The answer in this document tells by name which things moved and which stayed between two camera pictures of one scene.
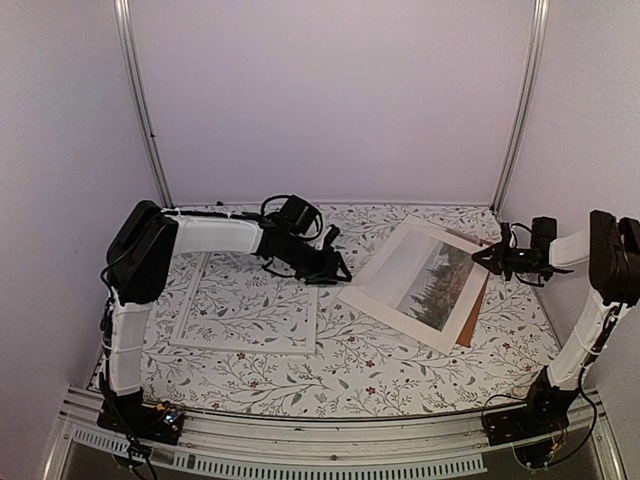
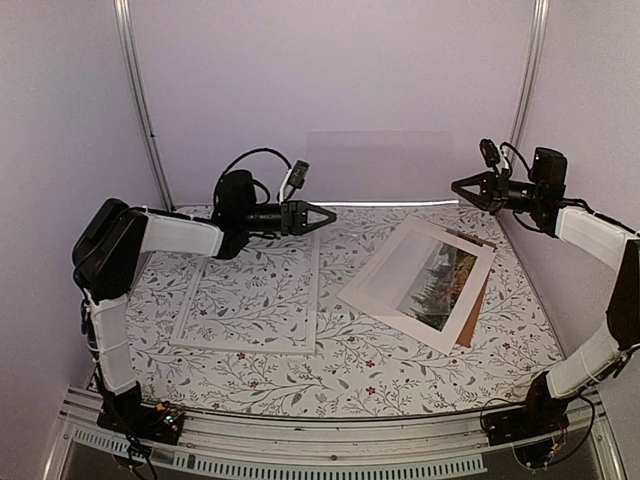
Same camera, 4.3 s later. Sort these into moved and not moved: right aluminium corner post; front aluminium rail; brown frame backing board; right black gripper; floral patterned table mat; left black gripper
Moved: left black gripper; right black gripper
Not moved: brown frame backing board; right aluminium corner post; floral patterned table mat; front aluminium rail
